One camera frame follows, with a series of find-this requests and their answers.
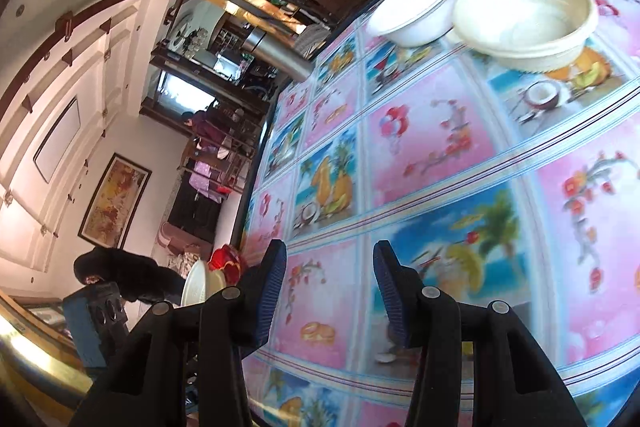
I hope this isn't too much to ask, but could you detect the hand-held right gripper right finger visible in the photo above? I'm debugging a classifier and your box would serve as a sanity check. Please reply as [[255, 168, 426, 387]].
[[372, 240, 588, 427]]

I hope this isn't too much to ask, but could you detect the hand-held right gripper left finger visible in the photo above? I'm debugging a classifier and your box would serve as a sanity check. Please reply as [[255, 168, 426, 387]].
[[67, 239, 288, 427]]

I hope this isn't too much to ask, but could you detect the large red printed plate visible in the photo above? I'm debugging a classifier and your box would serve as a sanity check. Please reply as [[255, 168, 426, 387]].
[[209, 244, 249, 285]]

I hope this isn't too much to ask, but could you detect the cream plastic strainer bowl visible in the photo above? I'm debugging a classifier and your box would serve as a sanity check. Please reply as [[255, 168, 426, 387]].
[[452, 0, 599, 74], [206, 269, 227, 300]]

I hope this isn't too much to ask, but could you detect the white plastic bowl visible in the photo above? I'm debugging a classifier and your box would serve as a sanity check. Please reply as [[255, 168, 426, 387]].
[[181, 259, 211, 307], [367, 0, 458, 48]]

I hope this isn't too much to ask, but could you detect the dark wooden cabinet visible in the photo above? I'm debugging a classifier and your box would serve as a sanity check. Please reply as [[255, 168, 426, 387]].
[[167, 177, 221, 243]]

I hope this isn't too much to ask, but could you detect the patterned sofa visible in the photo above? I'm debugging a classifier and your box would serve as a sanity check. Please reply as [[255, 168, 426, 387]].
[[157, 227, 201, 278]]

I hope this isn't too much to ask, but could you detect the fruit printed tablecloth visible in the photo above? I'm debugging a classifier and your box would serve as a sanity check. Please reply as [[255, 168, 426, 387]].
[[240, 0, 640, 427]]

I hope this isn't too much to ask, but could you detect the black framed table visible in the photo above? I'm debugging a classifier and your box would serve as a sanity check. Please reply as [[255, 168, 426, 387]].
[[231, 0, 631, 427]]

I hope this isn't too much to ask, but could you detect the pink tablecloth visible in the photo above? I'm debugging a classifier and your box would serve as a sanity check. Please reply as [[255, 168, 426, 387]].
[[192, 161, 223, 202]]

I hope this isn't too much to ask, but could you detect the wooden dining chair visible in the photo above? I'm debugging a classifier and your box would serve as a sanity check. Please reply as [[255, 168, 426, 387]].
[[177, 134, 251, 192]]

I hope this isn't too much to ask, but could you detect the steel thermos bottle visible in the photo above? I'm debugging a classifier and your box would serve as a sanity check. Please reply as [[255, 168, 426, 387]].
[[242, 26, 315, 82]]

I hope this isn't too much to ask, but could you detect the striped cushion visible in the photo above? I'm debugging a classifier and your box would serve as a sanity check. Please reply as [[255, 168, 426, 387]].
[[292, 24, 331, 58]]

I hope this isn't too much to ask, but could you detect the ceiling lamp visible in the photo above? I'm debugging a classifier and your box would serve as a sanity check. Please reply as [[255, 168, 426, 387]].
[[170, 24, 208, 58]]

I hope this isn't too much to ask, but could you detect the framed wall painting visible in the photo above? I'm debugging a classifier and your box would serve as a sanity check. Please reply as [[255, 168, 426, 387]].
[[77, 153, 152, 249]]

